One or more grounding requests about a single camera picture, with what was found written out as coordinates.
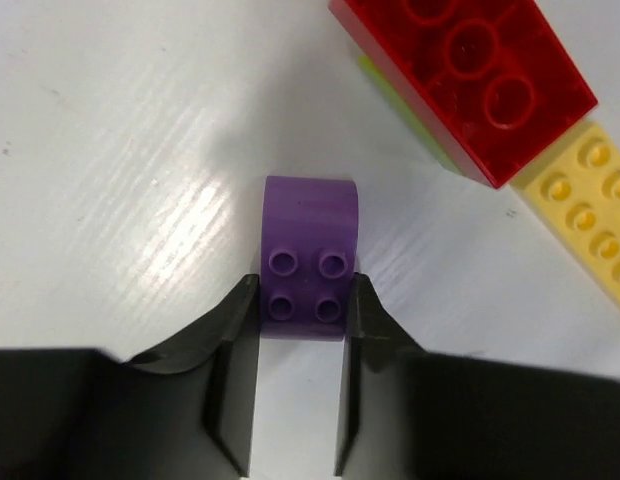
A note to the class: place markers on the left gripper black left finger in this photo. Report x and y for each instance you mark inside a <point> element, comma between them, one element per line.
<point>182,409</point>

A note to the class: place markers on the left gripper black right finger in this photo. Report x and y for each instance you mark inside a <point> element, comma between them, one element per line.
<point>408,413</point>

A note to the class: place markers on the purple lego plate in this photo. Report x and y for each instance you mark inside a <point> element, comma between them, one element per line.
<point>309,239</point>

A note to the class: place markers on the yellow long lego plate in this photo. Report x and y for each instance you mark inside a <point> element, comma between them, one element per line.
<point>574,188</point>

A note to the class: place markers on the red tall lego brick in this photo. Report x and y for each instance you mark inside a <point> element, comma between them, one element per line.
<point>489,79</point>

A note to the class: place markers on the lime brick under red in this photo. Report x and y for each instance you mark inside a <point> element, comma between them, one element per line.
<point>406,114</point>

